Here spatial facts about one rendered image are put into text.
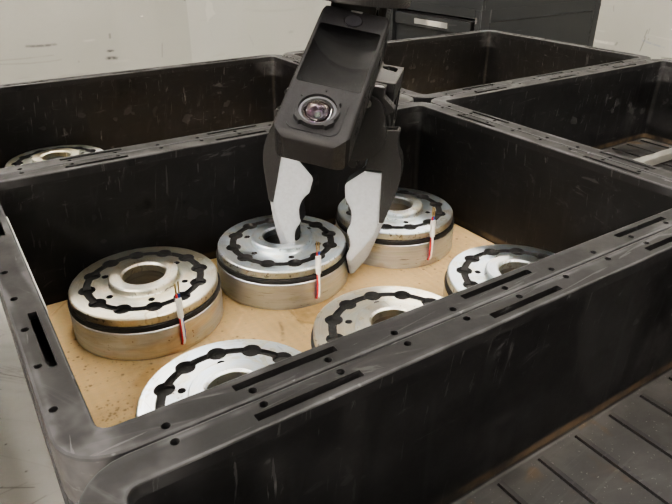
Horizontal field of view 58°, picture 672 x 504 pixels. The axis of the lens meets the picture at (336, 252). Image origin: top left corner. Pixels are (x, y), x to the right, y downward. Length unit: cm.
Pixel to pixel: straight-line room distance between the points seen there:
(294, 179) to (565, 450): 25
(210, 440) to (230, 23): 372
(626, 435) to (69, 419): 29
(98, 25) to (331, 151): 331
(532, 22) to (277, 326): 187
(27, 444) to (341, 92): 39
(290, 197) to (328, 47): 12
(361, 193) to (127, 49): 328
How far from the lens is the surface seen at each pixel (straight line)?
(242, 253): 47
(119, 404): 40
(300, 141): 35
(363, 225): 46
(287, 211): 46
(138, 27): 369
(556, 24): 232
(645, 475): 38
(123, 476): 21
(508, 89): 69
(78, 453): 23
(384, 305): 39
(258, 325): 44
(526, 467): 36
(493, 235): 57
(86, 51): 363
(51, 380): 26
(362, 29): 41
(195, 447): 22
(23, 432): 61
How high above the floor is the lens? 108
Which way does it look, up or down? 28 degrees down
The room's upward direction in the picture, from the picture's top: straight up
